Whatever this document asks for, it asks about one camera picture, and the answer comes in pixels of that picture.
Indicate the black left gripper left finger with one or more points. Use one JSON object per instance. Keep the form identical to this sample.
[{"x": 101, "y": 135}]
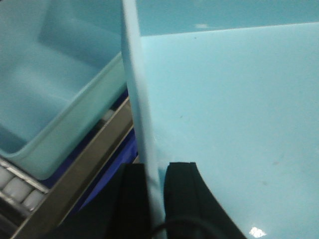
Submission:
[{"x": 119, "y": 211}]

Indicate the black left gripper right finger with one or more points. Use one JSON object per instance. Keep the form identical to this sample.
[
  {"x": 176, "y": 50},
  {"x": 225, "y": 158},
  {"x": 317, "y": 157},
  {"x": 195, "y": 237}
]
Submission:
[{"x": 192, "y": 209}]

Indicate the light blue plastic bin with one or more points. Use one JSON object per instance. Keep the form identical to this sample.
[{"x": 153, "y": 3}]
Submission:
[
  {"x": 61, "y": 69},
  {"x": 233, "y": 86}
]

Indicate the dark blue bin below shelf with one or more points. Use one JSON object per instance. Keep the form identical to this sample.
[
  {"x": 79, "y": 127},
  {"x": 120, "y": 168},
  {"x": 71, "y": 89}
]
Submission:
[{"x": 112, "y": 174}]

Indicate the white roller conveyor track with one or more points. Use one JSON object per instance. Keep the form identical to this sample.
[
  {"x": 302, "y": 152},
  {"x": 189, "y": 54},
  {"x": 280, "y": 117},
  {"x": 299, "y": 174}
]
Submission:
[{"x": 19, "y": 189}]

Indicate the stainless steel shelf front rail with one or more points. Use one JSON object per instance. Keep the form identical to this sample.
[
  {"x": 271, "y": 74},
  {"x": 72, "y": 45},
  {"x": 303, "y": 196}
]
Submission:
[{"x": 48, "y": 215}]

